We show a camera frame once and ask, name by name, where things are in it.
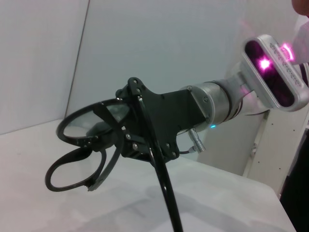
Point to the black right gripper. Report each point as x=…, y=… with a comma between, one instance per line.
x=169, y=108

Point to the black glasses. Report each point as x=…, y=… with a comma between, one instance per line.
x=72, y=155

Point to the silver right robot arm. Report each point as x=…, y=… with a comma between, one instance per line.
x=217, y=101

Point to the silver right gripper connector stub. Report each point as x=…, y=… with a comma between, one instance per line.
x=196, y=137

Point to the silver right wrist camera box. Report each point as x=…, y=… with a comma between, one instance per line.
x=265, y=72

